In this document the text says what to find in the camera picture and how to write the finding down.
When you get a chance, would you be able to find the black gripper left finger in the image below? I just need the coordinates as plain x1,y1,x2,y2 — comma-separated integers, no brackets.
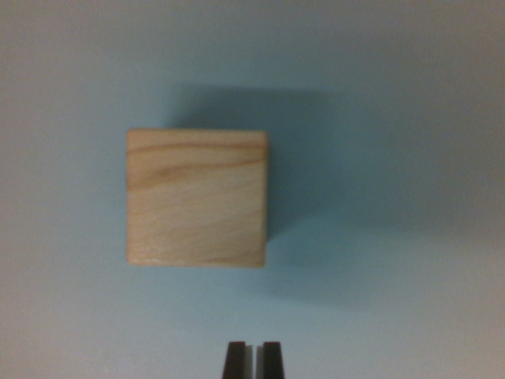
222,342,254,379

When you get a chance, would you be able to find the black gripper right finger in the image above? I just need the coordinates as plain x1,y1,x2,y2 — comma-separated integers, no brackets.
256,341,287,379

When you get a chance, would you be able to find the wooden cube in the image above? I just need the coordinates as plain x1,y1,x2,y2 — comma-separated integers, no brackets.
125,128,271,269

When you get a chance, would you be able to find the translucent plastic bin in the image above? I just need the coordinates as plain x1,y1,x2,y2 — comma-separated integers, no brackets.
0,0,505,379

